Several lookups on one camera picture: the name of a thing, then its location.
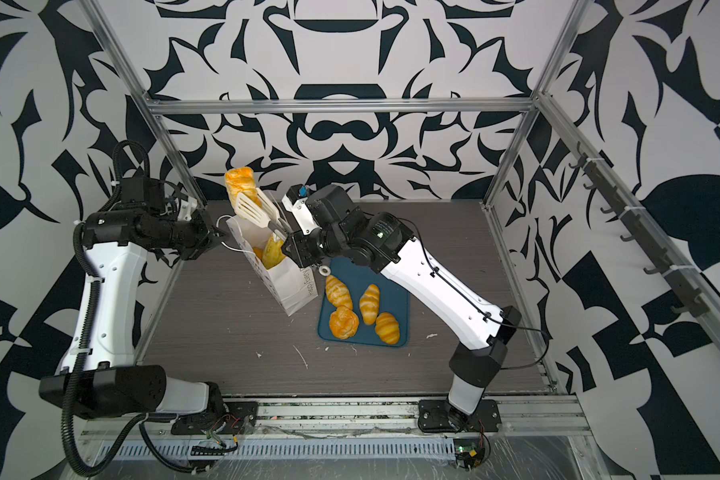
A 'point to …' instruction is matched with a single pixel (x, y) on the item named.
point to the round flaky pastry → (343, 322)
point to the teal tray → (394, 300)
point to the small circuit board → (469, 452)
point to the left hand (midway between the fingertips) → (227, 230)
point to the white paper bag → (290, 285)
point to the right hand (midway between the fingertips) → (285, 245)
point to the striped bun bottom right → (387, 328)
